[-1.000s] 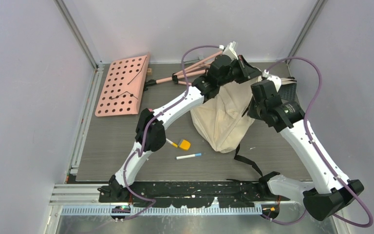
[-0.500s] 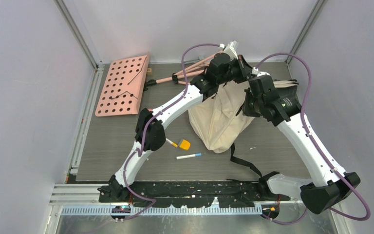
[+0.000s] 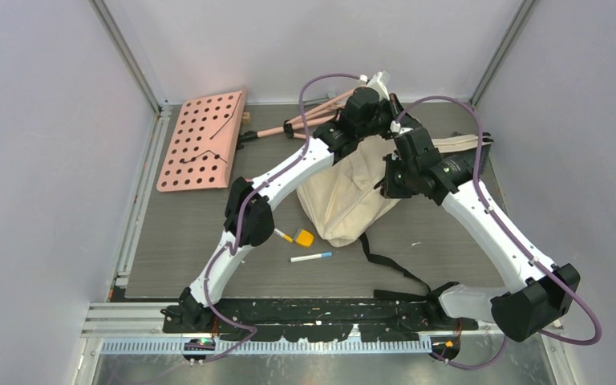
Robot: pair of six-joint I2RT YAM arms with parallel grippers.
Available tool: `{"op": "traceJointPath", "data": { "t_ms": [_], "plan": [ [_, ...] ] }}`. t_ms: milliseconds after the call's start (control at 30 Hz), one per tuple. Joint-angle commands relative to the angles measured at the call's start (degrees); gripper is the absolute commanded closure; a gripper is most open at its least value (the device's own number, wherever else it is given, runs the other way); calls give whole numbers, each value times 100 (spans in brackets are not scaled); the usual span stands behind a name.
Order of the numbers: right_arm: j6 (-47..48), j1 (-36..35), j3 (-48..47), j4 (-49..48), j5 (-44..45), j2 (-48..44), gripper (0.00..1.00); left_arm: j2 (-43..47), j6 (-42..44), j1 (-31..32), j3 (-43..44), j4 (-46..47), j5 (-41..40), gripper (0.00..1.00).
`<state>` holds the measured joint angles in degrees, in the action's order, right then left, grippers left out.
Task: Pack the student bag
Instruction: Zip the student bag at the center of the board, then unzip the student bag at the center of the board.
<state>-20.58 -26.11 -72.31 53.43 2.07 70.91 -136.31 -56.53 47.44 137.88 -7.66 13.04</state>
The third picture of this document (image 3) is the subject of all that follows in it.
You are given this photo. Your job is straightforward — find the beige canvas backpack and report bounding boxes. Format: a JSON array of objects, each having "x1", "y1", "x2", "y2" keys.
[{"x1": 296, "y1": 114, "x2": 495, "y2": 304}]

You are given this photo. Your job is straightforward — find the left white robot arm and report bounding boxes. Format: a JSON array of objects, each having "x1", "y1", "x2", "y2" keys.
[{"x1": 161, "y1": 87, "x2": 403, "y2": 332}]

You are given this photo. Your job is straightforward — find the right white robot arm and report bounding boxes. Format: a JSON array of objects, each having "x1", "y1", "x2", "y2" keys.
[{"x1": 381, "y1": 128, "x2": 581, "y2": 342}]

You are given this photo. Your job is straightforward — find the pink folding stand tripod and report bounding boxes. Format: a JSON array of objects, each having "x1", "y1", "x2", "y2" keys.
[{"x1": 237, "y1": 87, "x2": 357, "y2": 150}]

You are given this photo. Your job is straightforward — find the white marker blue cap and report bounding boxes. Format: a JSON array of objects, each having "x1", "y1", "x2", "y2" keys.
[{"x1": 289, "y1": 252, "x2": 333, "y2": 263}]

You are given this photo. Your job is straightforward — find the yellow pencil sharpener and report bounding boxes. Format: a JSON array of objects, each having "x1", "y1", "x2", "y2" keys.
[{"x1": 293, "y1": 229, "x2": 314, "y2": 248}]

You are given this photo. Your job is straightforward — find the white marker yellow cap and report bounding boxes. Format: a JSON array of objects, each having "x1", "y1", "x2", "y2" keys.
[{"x1": 274, "y1": 229, "x2": 294, "y2": 243}]

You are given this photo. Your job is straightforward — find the pink perforated music stand desk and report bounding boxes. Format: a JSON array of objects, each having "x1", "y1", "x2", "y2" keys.
[{"x1": 156, "y1": 87, "x2": 247, "y2": 193}]

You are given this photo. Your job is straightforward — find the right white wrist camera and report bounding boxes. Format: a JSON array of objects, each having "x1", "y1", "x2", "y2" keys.
[{"x1": 389, "y1": 120, "x2": 405, "y2": 136}]

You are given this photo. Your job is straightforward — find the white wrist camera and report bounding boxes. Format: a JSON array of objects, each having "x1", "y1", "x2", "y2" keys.
[
  {"x1": 389, "y1": 120, "x2": 405, "y2": 136},
  {"x1": 358, "y1": 71, "x2": 391, "y2": 100}
]

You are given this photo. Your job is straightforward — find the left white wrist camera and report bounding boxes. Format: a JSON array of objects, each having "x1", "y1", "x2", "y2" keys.
[{"x1": 358, "y1": 71, "x2": 391, "y2": 100}]

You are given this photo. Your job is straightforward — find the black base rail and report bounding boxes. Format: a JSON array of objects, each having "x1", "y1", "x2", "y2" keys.
[{"x1": 161, "y1": 298, "x2": 478, "y2": 342}]

